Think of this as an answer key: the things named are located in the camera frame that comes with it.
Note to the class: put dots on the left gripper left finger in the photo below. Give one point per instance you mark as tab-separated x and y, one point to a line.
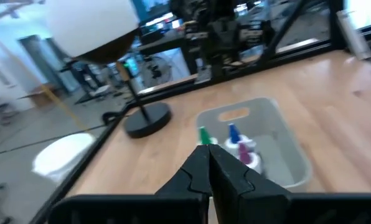
195	174

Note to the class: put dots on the large green food coloring bottle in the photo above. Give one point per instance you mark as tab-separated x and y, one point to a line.
204	135

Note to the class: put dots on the white globe lamp black base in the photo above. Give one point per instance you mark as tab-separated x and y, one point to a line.
92	28

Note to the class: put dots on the grey plastic tray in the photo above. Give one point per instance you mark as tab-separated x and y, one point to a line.
285	149

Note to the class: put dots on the large blue food coloring bottle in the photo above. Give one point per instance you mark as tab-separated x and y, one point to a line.
234	135

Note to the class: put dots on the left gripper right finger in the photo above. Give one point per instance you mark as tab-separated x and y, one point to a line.
235	193

